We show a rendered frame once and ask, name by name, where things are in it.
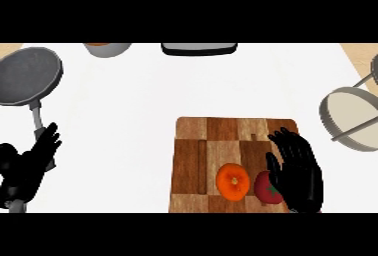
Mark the grey tiered wire basket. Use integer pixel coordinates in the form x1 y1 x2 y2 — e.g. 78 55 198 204
317 54 378 153

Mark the orange squash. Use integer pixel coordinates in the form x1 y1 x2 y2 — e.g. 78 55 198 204
215 162 251 202

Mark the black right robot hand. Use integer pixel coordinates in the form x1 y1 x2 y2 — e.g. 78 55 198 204
264 126 326 214

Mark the black and grey appliance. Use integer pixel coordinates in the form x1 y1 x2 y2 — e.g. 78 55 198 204
159 43 239 57

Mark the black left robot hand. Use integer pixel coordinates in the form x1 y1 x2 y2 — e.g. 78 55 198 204
0 121 63 210

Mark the grey frying pan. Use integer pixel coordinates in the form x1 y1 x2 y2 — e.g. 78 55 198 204
0 46 65 173

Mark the red tomato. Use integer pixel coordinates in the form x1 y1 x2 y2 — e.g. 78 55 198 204
252 170 285 205

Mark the checkered wooden cutting board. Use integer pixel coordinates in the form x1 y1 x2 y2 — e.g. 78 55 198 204
168 116 301 214

